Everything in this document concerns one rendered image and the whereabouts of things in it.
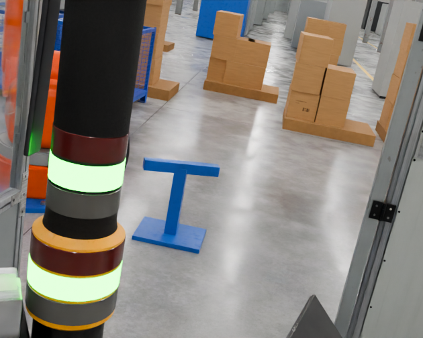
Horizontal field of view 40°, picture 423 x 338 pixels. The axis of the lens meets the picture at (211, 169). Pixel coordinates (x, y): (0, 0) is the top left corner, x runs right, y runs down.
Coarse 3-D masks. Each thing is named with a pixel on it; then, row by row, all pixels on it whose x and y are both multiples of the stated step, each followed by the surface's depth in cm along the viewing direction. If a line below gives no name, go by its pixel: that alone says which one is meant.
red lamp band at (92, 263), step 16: (32, 240) 27; (32, 256) 27; (48, 256) 26; (64, 256) 26; (80, 256) 26; (96, 256) 26; (112, 256) 27; (64, 272) 26; (80, 272) 26; (96, 272) 26
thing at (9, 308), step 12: (0, 300) 26; (12, 300) 26; (0, 312) 26; (12, 312) 26; (24, 312) 29; (0, 324) 26; (12, 324) 26; (24, 324) 28; (0, 336) 26; (12, 336) 26; (24, 336) 27
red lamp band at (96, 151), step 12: (60, 132) 25; (60, 144) 25; (72, 144) 25; (84, 144) 25; (96, 144) 25; (108, 144) 25; (120, 144) 25; (60, 156) 25; (72, 156) 25; (84, 156) 25; (96, 156) 25; (108, 156) 25; (120, 156) 26
